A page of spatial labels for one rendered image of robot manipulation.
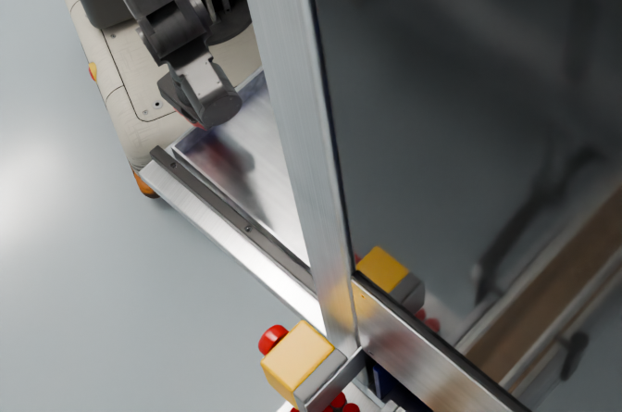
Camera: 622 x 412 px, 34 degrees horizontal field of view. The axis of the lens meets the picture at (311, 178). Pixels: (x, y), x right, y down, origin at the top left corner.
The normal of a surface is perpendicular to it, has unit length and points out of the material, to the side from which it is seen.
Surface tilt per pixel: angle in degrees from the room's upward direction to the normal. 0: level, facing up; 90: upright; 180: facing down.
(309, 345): 0
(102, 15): 90
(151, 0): 60
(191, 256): 0
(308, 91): 90
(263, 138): 0
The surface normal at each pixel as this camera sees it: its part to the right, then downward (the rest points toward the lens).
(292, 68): -0.69, 0.65
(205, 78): -0.14, -0.33
